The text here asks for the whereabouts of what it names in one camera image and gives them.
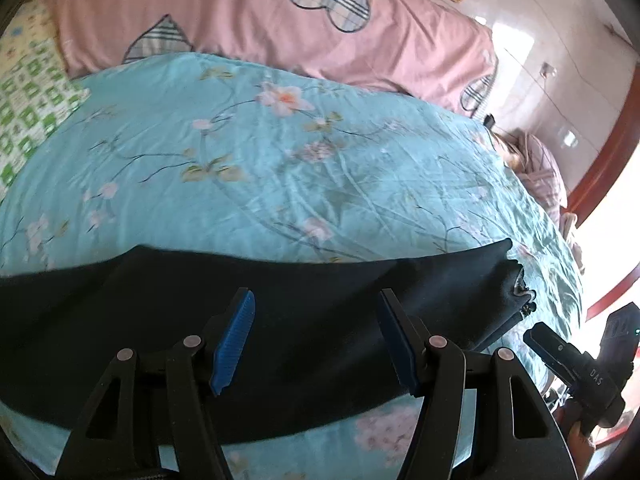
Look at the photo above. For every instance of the green checkered pillow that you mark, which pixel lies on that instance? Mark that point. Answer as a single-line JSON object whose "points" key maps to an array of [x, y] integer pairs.
{"points": [[36, 98]]}

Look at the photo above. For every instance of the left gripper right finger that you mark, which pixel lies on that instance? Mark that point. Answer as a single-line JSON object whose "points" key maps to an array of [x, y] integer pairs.
{"points": [[481, 415]]}

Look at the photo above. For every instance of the pink heart-pattern quilt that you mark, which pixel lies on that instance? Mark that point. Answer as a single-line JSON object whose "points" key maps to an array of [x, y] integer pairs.
{"points": [[416, 47]]}

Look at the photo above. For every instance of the black knit pants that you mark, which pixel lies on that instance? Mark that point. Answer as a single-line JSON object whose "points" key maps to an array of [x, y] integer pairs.
{"points": [[314, 354]]}

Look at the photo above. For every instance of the pink striped clothing pile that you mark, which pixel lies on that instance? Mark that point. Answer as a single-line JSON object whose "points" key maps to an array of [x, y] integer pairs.
{"points": [[534, 164]]}

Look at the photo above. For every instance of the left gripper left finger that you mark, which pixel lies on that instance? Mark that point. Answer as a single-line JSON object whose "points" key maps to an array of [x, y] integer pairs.
{"points": [[150, 415]]}

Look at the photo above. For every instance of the yellow cartoon-print pillow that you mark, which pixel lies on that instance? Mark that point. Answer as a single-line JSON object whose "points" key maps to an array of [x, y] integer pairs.
{"points": [[31, 23]]}

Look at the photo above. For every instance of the red-brown framed window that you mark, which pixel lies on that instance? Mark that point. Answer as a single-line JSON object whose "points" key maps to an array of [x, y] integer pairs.
{"points": [[603, 206]]}

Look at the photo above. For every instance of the light blue floral bedsheet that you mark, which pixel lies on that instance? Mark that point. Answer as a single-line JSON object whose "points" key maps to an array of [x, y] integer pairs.
{"points": [[191, 151]]}

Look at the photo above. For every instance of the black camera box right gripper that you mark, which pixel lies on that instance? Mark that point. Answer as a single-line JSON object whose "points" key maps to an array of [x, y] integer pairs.
{"points": [[619, 344]]}

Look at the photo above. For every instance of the person's right hand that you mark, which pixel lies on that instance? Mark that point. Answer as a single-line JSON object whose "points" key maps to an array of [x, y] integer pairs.
{"points": [[574, 428]]}

